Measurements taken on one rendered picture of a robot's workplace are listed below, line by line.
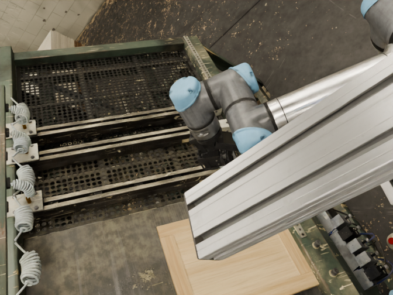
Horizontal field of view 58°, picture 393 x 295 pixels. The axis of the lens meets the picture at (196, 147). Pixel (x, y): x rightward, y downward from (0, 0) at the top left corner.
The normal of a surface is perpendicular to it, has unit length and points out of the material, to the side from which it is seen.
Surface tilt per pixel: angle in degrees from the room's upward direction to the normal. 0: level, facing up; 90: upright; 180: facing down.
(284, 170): 0
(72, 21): 90
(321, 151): 0
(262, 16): 0
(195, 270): 55
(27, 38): 90
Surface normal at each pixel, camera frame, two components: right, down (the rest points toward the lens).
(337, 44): -0.71, -0.24
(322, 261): 0.11, -0.67
